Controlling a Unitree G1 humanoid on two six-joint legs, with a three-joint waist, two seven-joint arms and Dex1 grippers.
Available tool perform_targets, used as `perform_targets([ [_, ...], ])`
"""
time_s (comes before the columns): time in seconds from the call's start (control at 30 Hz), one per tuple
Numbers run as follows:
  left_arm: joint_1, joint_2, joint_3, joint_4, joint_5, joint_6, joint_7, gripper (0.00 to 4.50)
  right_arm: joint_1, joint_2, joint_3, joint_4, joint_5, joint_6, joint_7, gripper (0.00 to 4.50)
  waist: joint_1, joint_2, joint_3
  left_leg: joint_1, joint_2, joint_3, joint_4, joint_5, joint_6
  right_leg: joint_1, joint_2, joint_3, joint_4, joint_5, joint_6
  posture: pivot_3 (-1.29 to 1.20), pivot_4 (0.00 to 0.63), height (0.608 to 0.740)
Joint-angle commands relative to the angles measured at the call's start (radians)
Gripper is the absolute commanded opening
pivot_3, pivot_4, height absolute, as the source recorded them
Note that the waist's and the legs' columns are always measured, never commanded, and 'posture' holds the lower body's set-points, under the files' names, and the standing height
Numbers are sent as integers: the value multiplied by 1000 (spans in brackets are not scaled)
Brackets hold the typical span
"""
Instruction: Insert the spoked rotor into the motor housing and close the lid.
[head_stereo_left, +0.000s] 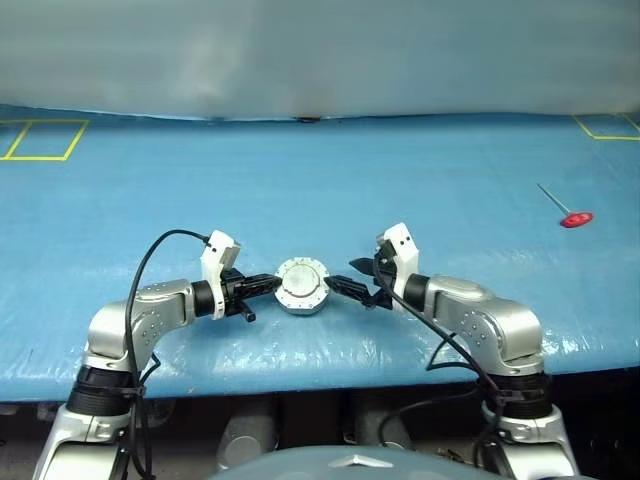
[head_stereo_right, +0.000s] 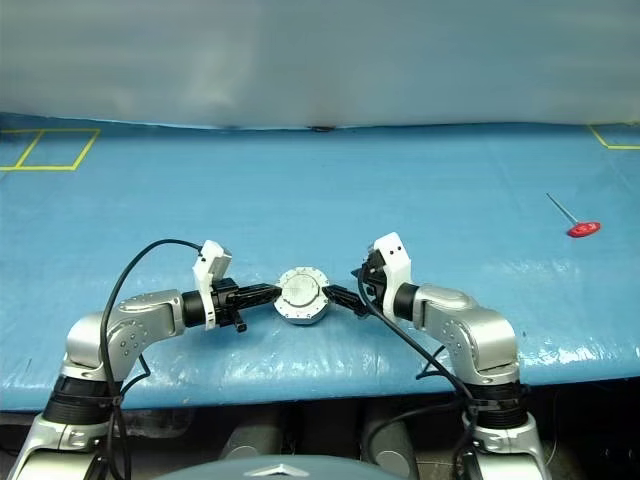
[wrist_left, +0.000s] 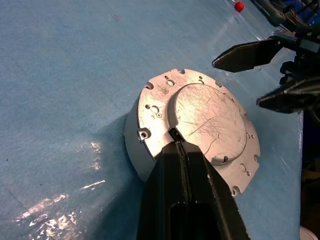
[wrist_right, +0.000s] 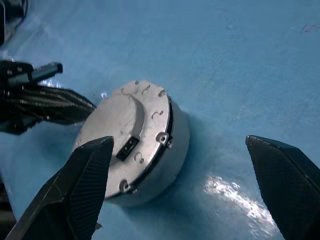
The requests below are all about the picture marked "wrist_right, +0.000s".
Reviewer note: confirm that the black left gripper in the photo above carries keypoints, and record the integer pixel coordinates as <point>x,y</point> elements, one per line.
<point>15,100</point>

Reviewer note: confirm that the silver motor housing with windings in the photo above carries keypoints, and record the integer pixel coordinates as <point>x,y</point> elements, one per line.
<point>170,162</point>

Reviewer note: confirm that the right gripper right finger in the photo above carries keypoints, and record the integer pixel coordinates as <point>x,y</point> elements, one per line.
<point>292,190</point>

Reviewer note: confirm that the blue plastic table cover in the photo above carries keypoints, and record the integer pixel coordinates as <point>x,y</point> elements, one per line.
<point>225,75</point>

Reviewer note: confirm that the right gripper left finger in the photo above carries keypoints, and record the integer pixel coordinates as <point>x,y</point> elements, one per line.
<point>75,190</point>

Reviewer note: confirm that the round motor cover with board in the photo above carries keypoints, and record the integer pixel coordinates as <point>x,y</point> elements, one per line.
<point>120,120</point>

